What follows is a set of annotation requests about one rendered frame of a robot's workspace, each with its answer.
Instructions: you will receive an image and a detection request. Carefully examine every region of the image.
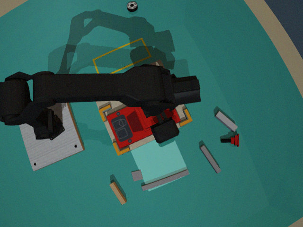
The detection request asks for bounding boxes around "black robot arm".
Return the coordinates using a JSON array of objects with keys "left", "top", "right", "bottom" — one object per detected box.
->
[{"left": 0, "top": 64, "right": 201, "bottom": 140}]

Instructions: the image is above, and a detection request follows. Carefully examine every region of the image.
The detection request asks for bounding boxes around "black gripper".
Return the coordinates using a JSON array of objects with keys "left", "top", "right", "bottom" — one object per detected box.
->
[{"left": 143, "top": 109, "right": 179, "bottom": 143}]

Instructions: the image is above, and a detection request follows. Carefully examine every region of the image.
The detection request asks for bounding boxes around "tan rectangular bar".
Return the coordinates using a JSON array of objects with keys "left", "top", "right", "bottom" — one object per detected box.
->
[{"left": 109, "top": 182, "right": 127, "bottom": 205}]

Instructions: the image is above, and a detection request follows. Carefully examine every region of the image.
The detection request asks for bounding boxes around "small black and grey toy wheel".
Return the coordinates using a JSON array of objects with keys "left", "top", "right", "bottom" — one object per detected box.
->
[{"left": 127, "top": 1, "right": 138, "bottom": 12}]

